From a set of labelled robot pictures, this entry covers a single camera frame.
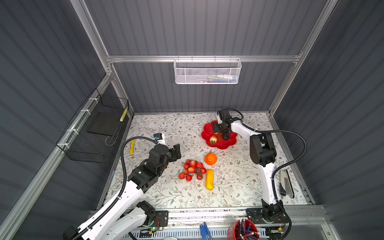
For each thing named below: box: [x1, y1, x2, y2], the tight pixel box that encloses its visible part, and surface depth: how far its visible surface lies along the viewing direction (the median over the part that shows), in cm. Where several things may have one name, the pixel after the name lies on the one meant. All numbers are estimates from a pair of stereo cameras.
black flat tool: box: [280, 169, 295, 199], surface depth 85 cm
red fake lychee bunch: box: [178, 159, 207, 182], surface depth 88 cm
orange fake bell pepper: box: [205, 152, 218, 166], surface depth 91 cm
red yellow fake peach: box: [209, 135, 218, 145], surface depth 101 cm
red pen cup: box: [227, 219, 261, 240], surface depth 61 cm
